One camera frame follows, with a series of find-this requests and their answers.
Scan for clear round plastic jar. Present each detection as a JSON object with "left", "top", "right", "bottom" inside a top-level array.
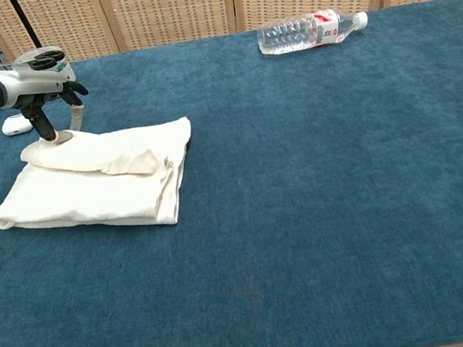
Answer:
[{"left": 10, "top": 43, "right": 77, "bottom": 91}]

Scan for clear plastic water bottle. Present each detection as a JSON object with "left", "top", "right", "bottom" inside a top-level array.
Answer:
[{"left": 254, "top": 2, "right": 372, "bottom": 58}]

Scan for white earbuds case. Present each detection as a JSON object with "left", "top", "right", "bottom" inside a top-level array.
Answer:
[{"left": 0, "top": 111, "right": 35, "bottom": 138}]

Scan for blue table mat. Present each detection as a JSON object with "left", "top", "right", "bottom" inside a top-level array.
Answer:
[{"left": 0, "top": 0, "right": 463, "bottom": 347}]

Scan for black tripod stand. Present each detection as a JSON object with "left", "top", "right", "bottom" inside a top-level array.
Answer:
[{"left": 7, "top": 0, "right": 44, "bottom": 53}]

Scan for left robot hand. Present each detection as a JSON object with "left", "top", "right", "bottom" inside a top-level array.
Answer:
[{"left": 0, "top": 51, "right": 97, "bottom": 154}]

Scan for black-handled scissors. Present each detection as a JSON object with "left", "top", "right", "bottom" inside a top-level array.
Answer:
[{"left": 0, "top": 48, "right": 68, "bottom": 78}]

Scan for white t-shirt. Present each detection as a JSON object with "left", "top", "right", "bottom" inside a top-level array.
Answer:
[{"left": 0, "top": 114, "right": 205, "bottom": 250}]

